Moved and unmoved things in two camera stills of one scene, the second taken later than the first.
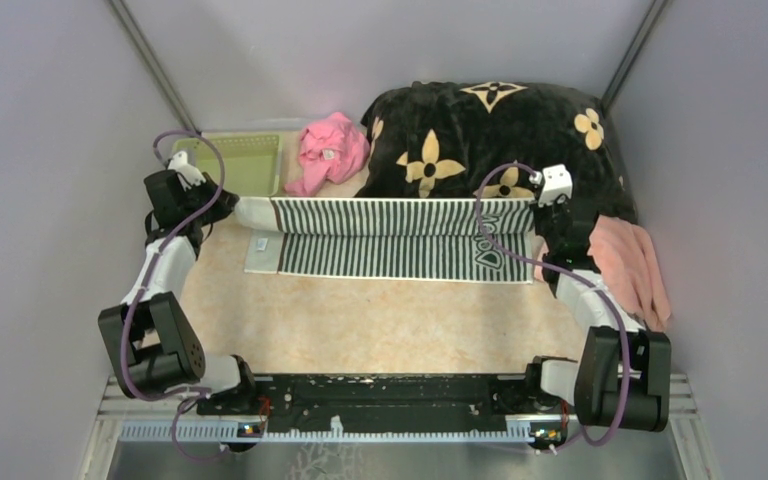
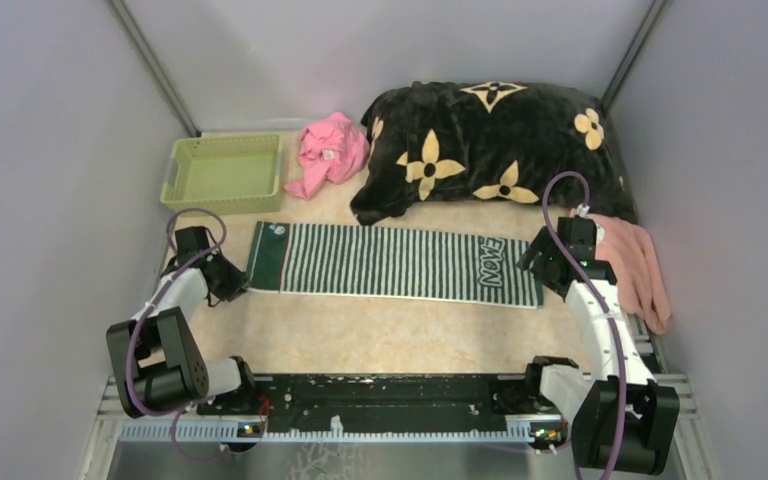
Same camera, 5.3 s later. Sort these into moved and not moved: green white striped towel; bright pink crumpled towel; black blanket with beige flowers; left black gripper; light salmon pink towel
Moved: left black gripper; green white striped towel
Not moved: light salmon pink towel; black blanket with beige flowers; bright pink crumpled towel
